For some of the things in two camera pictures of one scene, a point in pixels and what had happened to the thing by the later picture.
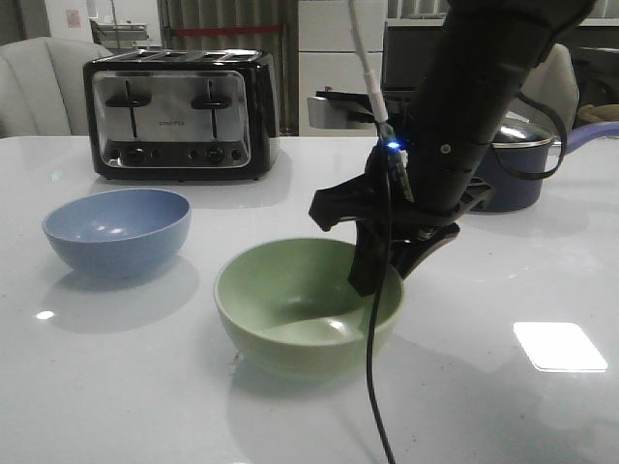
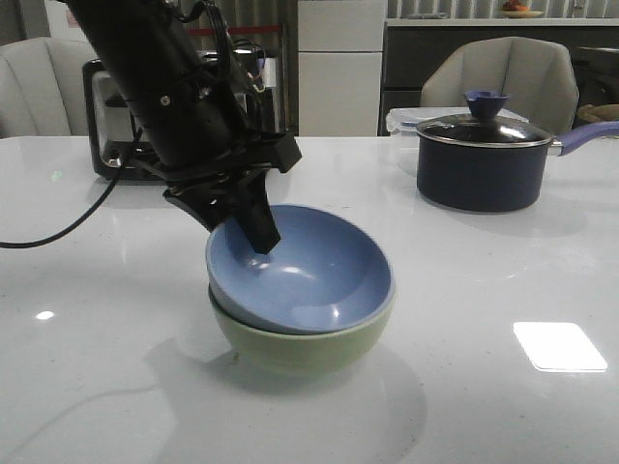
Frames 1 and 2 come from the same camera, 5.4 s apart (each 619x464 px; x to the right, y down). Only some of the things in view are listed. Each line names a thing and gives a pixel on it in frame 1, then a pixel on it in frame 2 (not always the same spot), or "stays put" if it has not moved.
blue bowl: (120, 233) -> (328, 273)
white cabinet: (334, 94) stays put
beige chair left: (42, 86) stays put
